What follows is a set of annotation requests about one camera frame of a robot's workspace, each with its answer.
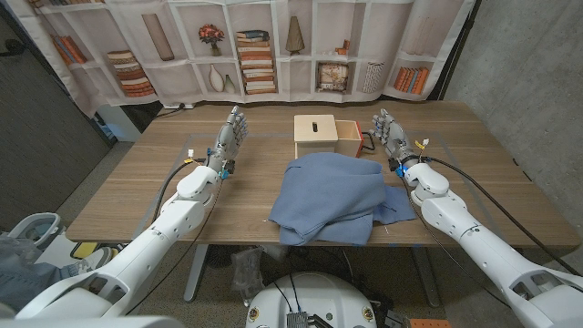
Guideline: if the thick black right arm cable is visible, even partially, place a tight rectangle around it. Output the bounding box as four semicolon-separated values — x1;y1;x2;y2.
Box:
421;156;582;277

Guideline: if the black partition handle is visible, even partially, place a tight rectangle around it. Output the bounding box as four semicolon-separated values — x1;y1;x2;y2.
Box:
0;38;26;58

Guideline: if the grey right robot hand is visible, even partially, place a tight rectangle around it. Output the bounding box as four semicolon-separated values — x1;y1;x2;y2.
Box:
369;108;423;169

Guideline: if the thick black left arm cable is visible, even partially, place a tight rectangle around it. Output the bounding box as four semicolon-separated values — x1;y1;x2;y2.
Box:
152;158;207;224

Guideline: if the blue hoodie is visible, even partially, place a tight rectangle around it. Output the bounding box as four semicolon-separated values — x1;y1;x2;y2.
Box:
267;151;418;247

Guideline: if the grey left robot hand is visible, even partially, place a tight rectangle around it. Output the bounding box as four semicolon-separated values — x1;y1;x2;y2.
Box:
205;105;250;173

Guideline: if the dark grey perforated partition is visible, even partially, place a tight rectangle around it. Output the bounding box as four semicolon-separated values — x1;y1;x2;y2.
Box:
0;8;115;231

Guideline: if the person's leg in jeans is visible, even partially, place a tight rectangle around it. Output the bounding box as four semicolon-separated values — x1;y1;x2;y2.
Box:
0;261;81;313

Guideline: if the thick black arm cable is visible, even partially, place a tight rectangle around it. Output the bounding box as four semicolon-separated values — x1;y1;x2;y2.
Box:
152;158;207;224
421;156;582;277

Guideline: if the printed bookshelf backdrop cloth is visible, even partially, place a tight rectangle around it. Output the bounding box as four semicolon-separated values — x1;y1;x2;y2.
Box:
4;0;477;118

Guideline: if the clear plastic bag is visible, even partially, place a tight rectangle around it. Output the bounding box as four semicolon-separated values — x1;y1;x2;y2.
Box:
230;247;266;302

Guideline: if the white cabinet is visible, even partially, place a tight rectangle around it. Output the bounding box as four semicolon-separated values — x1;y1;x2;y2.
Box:
95;104;142;143

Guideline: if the light wooden box with slot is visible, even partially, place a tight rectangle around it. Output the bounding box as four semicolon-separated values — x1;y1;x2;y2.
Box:
293;114;340;159

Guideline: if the wooden drawer with red front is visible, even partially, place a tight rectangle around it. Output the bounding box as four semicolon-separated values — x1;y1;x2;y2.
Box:
334;119;364;159

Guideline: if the white robot torso base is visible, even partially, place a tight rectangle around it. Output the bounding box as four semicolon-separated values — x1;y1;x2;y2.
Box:
245;272;378;328

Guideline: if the grey white sneaker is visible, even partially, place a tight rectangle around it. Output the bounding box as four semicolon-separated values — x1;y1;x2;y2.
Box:
67;245;115;274

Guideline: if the yellow black floor object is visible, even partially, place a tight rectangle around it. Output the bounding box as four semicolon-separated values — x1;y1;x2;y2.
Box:
70;241;99;260

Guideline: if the grey metal table leg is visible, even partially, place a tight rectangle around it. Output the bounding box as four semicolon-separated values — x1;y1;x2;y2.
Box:
183;244;210;304
412;246;442;309

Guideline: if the orange flat object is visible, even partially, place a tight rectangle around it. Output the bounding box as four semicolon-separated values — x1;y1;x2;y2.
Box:
409;318;453;328

